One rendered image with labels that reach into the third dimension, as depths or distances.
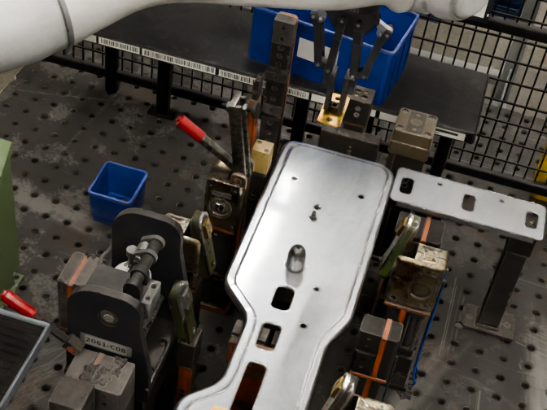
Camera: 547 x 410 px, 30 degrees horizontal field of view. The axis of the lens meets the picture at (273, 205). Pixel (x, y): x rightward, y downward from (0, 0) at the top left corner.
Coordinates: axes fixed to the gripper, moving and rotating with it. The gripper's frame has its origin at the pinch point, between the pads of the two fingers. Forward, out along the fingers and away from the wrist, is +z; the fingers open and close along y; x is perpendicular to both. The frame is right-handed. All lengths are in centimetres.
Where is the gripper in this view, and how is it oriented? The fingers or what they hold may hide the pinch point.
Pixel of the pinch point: (337, 89)
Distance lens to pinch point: 165.9
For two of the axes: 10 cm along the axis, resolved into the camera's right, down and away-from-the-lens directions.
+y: 9.6, 2.7, -1.1
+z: -1.2, 7.2, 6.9
